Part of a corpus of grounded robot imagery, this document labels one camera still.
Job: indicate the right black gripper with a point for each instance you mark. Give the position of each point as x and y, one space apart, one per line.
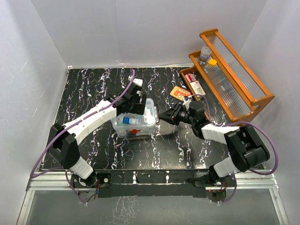
167 116

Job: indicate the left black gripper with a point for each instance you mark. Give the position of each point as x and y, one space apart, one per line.
138 109

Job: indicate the orange plaster packet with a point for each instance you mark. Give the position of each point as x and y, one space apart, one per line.
179 93

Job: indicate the blue white spray bottle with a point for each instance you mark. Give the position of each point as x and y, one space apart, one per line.
131 121

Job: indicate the clear box lid with handle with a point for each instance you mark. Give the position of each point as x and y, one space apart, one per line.
149 111

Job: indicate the clear first aid box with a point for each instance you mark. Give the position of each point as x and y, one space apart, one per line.
123 130

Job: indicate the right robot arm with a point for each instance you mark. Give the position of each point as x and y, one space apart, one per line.
245 147

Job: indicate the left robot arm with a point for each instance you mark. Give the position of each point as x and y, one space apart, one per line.
64 139

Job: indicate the beige medicine box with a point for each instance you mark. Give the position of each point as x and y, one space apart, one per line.
197 88

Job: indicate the red white medicine box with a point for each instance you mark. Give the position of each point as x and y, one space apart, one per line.
190 77

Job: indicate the orange wooden shelf rack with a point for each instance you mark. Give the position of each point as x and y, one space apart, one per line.
235 86

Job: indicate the yellow capped bottle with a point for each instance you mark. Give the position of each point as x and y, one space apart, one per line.
212 62

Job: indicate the clear jar on shelf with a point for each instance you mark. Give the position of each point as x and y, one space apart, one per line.
205 53

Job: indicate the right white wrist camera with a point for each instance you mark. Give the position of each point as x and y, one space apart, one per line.
186 102

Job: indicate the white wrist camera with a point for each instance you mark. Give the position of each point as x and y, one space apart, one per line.
138 82
186 102

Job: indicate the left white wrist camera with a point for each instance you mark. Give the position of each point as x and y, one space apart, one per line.
138 82

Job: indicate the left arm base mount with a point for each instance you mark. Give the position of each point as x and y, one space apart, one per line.
98 180

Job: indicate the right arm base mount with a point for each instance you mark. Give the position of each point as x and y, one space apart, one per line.
211 179

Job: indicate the metal frame rail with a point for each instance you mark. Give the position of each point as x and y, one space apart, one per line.
149 187

